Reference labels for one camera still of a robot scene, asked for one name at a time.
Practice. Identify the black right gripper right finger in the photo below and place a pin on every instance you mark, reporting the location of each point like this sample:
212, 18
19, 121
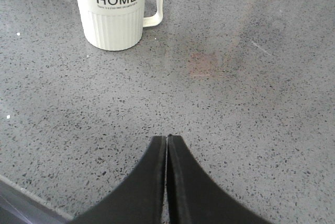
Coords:
193, 197

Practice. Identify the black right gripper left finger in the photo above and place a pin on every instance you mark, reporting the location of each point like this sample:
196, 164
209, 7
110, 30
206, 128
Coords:
139, 198

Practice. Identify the white HOME mug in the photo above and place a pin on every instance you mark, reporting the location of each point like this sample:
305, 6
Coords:
115, 25

